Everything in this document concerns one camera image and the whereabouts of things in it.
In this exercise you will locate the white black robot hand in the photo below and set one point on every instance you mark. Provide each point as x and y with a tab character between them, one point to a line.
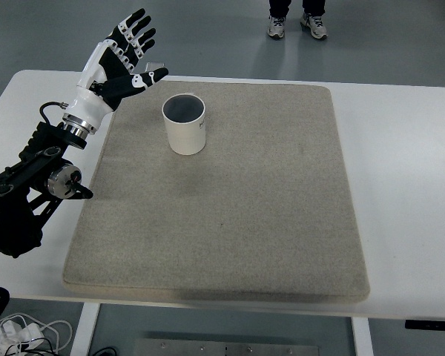
108	76

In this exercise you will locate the white plastic cup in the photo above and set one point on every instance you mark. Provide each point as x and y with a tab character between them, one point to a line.
184	118

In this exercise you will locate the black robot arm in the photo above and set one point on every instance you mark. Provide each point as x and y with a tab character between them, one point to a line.
32	189

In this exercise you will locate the small grey floor plate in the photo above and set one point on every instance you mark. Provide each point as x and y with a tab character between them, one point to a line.
152	66

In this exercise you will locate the right grey sneaker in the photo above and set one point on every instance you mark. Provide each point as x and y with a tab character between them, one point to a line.
276	27

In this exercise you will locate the grey sneaker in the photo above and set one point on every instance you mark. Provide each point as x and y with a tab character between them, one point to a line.
314	24
276	27

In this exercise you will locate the beige felt mat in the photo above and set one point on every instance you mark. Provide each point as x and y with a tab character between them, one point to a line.
262	213

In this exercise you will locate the left grey sneaker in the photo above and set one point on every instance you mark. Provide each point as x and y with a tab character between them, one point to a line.
314	24

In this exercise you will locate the white table leg left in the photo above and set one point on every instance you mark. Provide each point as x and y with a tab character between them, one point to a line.
85	329

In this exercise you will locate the white table leg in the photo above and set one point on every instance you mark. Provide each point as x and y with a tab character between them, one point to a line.
85	329
362	336

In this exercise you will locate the white table leg right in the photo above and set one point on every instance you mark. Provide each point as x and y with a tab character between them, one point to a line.
362	336

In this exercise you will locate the black desk control panel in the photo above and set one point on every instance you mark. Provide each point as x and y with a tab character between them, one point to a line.
428	325

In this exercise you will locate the white power strip with cables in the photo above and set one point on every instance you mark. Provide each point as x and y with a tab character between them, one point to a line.
21	334

